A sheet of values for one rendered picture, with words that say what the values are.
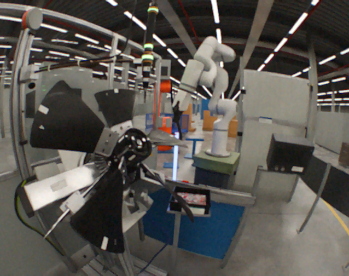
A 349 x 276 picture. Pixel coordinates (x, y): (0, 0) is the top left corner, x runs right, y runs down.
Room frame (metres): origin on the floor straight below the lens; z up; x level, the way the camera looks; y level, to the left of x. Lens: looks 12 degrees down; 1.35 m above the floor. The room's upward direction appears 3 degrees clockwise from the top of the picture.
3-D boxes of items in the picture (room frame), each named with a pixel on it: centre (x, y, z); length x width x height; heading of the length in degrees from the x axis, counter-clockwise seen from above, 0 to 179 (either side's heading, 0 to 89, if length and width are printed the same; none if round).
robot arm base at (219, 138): (1.12, -0.35, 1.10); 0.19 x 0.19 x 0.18
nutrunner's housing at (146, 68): (0.60, 0.13, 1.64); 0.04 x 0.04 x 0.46
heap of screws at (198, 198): (0.71, -0.11, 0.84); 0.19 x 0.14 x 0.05; 80
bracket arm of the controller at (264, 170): (0.67, -0.60, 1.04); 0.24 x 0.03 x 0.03; 66
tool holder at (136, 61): (0.60, 0.14, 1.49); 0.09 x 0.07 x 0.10; 101
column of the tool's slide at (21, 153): (0.46, 0.83, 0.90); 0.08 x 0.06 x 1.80; 11
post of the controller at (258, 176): (0.71, -0.50, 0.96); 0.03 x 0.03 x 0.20; 66
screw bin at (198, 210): (0.71, -0.11, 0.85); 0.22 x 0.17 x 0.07; 80
